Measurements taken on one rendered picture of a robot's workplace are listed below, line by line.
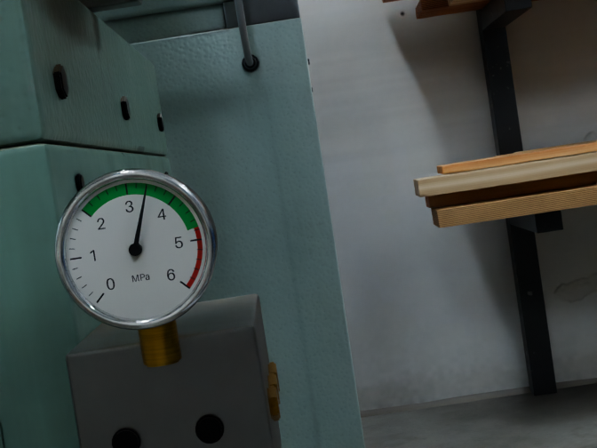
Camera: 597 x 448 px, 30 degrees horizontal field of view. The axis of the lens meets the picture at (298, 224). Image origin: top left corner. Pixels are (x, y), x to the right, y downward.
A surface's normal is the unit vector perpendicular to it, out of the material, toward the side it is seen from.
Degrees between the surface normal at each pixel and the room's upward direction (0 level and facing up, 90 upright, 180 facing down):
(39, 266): 90
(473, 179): 89
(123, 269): 90
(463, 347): 90
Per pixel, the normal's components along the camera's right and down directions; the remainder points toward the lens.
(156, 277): 0.02, 0.05
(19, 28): 0.40, -0.01
